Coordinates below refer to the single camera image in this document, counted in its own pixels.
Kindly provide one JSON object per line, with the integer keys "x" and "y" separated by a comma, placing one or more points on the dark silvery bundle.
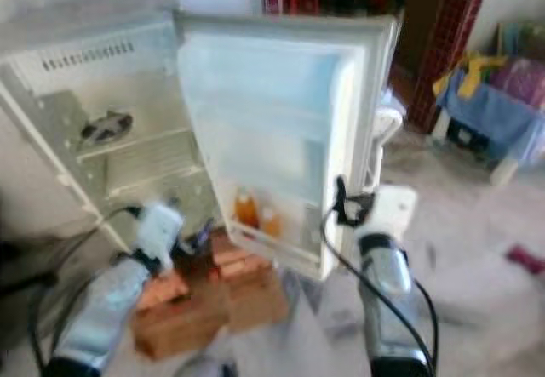
{"x": 106, "y": 128}

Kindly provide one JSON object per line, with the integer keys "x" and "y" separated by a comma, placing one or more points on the brown wooden fridge stand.
{"x": 255, "y": 305}

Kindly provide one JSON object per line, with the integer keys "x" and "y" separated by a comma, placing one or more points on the short orange drink bottle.
{"x": 271, "y": 221}

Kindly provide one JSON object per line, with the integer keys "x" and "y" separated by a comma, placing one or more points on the yellow cloth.
{"x": 473, "y": 69}

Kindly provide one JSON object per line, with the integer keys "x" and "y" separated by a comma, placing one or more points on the small red item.
{"x": 526, "y": 260}

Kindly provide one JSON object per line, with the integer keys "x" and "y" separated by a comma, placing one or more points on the blue cloth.
{"x": 485, "y": 113}

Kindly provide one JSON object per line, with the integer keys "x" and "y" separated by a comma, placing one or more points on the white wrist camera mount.
{"x": 160, "y": 228}
{"x": 392, "y": 211}

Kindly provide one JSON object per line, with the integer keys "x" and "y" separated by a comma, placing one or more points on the red brick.
{"x": 234, "y": 264}

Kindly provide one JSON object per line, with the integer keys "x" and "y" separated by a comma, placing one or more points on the white fridge body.
{"x": 102, "y": 54}

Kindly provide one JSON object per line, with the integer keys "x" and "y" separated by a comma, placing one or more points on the white fridge shelf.
{"x": 157, "y": 137}
{"x": 162, "y": 181}

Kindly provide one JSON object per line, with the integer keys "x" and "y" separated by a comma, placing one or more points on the dark red lattice door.
{"x": 451, "y": 45}

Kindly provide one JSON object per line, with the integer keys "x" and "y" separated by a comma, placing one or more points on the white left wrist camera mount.
{"x": 160, "y": 228}

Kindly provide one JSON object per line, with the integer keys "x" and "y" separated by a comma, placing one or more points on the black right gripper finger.
{"x": 341, "y": 198}

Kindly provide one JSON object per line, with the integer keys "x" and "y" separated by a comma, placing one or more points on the purple cloth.
{"x": 526, "y": 83}

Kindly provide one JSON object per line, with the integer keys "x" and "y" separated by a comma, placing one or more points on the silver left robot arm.
{"x": 102, "y": 309}

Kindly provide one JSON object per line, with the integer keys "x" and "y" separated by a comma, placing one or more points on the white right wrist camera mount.
{"x": 392, "y": 211}

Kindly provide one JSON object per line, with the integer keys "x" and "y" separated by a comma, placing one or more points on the white fridge door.
{"x": 264, "y": 96}

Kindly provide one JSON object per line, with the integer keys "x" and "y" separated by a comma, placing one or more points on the tall orange drink bottle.
{"x": 247, "y": 209}

